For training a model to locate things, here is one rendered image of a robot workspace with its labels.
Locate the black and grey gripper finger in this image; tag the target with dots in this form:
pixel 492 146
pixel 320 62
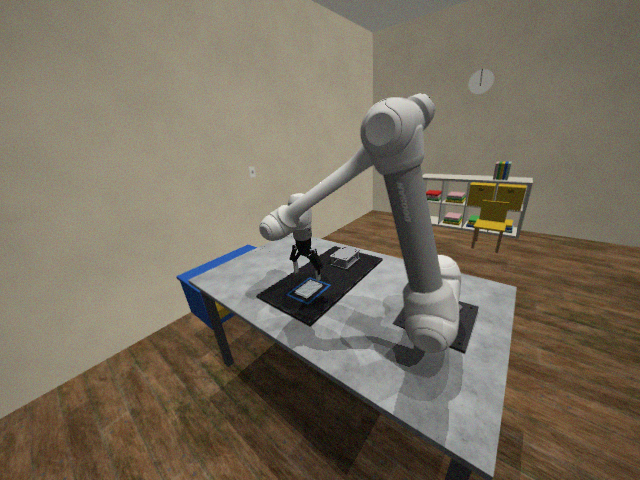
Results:
pixel 295 260
pixel 315 260

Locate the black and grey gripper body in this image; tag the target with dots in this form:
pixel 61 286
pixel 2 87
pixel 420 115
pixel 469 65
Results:
pixel 304 245

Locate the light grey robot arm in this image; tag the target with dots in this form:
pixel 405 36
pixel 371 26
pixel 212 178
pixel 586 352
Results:
pixel 393 129

